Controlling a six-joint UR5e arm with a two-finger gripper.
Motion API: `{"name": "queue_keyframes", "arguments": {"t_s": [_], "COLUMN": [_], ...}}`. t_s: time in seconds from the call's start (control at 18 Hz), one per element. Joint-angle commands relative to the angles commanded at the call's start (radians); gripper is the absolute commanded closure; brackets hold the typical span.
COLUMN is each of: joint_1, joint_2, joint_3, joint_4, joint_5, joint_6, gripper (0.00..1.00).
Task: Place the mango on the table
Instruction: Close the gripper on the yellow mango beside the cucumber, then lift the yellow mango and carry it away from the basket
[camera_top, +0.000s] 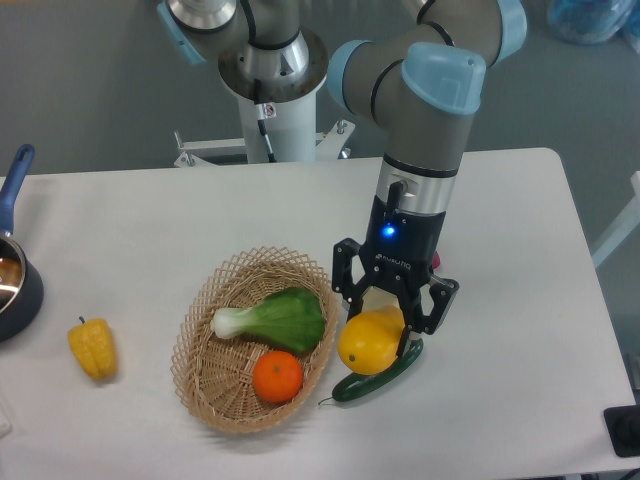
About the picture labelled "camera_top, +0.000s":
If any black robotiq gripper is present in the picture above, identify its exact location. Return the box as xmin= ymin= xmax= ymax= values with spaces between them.
xmin=331 ymin=197 xmax=460 ymax=355

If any yellow mango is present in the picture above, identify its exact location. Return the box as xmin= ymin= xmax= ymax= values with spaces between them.
xmin=337 ymin=305 xmax=405 ymax=375

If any yellow bell pepper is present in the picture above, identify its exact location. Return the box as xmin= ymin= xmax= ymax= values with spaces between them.
xmin=67 ymin=316 xmax=119 ymax=381

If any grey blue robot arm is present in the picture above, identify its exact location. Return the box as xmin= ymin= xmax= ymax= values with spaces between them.
xmin=157 ymin=1 xmax=527 ymax=338

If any beige round potato block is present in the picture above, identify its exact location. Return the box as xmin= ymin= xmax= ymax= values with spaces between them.
xmin=362 ymin=287 xmax=399 ymax=311

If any green bok choy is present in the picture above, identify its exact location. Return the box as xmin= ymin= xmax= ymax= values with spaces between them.
xmin=210 ymin=287 xmax=325 ymax=354

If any green cucumber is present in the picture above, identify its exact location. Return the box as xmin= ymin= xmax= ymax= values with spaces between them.
xmin=318 ymin=338 xmax=424 ymax=405

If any orange fruit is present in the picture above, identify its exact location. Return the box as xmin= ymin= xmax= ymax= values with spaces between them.
xmin=252 ymin=351 xmax=304 ymax=403

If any woven wicker basket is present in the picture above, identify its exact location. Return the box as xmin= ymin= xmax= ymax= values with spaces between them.
xmin=171 ymin=246 xmax=339 ymax=433

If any black device at edge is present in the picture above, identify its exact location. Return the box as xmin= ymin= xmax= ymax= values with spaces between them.
xmin=603 ymin=405 xmax=639 ymax=458

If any clear blue plastic bag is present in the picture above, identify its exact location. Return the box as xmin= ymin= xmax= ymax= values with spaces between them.
xmin=546 ymin=1 xmax=639 ymax=53

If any blue saucepan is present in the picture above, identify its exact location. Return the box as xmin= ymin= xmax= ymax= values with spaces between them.
xmin=1 ymin=144 xmax=44 ymax=342

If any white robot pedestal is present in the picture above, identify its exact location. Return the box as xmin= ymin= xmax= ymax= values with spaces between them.
xmin=174 ymin=91 xmax=355 ymax=168

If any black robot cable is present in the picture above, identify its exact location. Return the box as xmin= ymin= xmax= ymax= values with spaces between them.
xmin=252 ymin=79 xmax=277 ymax=164

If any white frame at right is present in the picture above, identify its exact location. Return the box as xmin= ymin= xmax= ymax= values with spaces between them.
xmin=591 ymin=171 xmax=639 ymax=268

